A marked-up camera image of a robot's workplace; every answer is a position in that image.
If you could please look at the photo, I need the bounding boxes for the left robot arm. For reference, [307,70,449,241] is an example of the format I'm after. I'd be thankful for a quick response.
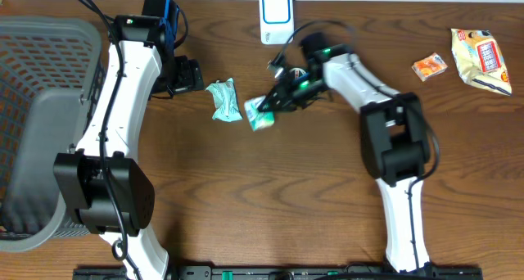
[53,0,204,279]

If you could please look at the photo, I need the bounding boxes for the yellow snack bag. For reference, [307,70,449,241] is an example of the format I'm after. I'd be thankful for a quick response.
[450,29,513,97]

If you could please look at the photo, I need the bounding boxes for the dark green round-logo box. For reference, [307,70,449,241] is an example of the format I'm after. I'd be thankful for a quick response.
[289,67,307,79]

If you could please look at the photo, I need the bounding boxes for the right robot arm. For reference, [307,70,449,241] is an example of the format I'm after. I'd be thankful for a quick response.
[258,33,438,276]

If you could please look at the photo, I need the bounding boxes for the teal tissue pack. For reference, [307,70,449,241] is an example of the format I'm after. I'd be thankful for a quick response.
[244,96,275,131]

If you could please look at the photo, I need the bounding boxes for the orange tissue pack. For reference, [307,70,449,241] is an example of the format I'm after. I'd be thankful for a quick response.
[412,52,448,82]

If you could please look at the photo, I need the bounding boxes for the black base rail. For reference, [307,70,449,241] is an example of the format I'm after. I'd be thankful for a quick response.
[72,264,484,280]

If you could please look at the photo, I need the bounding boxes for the white barcode scanner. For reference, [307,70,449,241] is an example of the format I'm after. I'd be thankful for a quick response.
[259,0,295,45]

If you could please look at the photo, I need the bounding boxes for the grey plastic basket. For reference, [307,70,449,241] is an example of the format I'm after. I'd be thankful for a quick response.
[1,16,105,252]

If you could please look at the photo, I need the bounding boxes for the teal wrapper pack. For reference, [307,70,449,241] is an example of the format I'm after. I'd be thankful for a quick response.
[206,78,242,123]

